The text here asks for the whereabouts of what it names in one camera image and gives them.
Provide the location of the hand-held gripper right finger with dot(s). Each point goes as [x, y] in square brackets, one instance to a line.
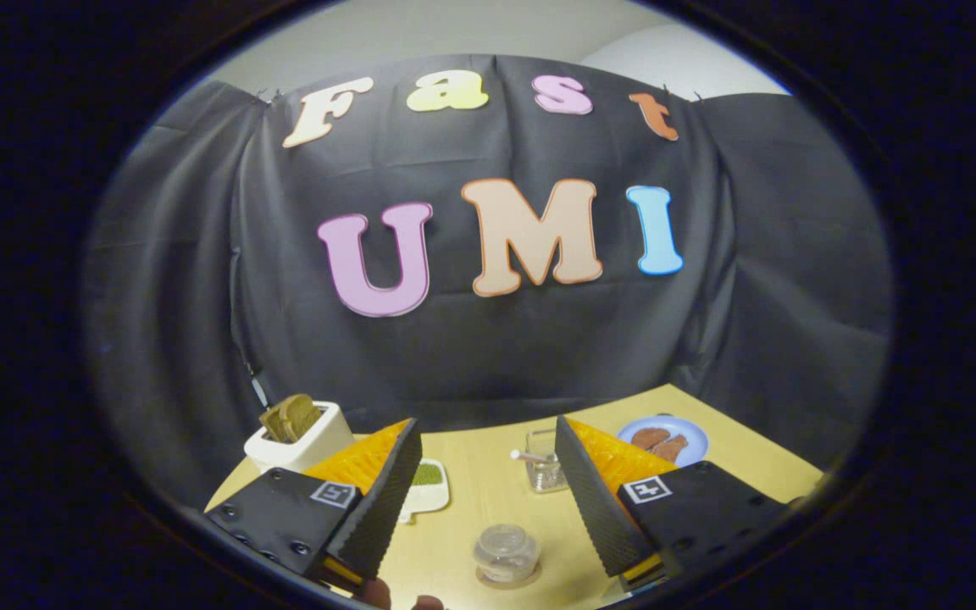
[590, 500]

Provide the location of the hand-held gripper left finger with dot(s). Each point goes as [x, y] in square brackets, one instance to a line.
[386, 500]

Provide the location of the clear glass cup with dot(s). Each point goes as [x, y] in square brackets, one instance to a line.
[546, 473]

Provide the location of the clear round bottle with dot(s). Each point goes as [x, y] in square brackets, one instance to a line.
[506, 551]

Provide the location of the green powder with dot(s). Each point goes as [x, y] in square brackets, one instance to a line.
[427, 474]

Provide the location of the white leaf-shaped dish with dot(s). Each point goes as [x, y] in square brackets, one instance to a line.
[435, 498]

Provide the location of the white-tipped stick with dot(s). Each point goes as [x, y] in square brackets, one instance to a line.
[529, 457]

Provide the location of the brown food piece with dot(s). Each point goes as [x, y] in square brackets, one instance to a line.
[649, 437]
[673, 447]

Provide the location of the white toaster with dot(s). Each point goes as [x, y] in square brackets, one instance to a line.
[318, 445]

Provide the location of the wooden table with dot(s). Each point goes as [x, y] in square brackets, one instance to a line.
[488, 500]

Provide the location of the brown toast slice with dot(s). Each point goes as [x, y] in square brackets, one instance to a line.
[302, 414]
[275, 423]

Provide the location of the blue plate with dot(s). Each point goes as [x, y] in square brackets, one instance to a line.
[691, 432]

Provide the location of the black backdrop cloth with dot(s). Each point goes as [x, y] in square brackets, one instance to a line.
[496, 356]

